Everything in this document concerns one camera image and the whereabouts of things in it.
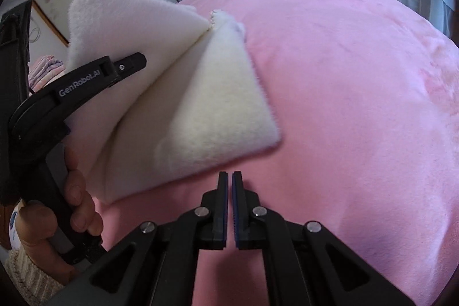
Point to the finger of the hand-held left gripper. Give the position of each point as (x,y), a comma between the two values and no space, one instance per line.
(93,78)

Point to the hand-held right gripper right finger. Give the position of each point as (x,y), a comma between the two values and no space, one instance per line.
(235,191)

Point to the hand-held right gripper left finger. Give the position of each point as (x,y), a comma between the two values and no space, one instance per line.
(225,191)

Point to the white fuzzy braided-trim sweater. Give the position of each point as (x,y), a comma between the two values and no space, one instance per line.
(215,105)

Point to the person's left forearm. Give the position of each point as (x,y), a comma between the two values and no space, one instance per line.
(32,277)

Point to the person's left hand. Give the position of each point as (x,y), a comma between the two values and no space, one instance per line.
(77,191)

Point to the pink striped folded cloth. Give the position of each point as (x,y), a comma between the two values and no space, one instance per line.
(46,67)

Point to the pink plush blanket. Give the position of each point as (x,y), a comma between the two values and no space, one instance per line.
(358,112)

